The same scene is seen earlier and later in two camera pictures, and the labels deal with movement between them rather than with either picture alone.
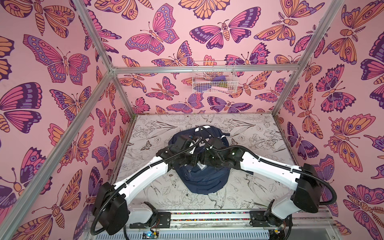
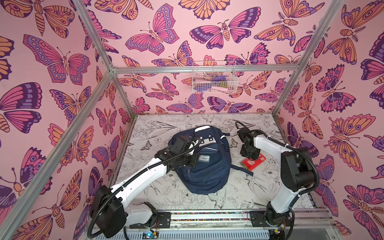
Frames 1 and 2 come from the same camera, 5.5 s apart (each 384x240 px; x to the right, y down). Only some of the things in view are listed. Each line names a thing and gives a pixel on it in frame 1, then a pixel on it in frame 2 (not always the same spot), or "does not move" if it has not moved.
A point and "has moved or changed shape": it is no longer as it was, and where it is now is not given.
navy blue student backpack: x=197 y=179 does not move
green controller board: x=149 y=235 does not move
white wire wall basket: x=214 y=77 does not move
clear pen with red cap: x=202 y=166 has moved or changed shape
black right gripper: x=206 y=154 → x=248 y=151
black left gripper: x=194 y=158 does not move
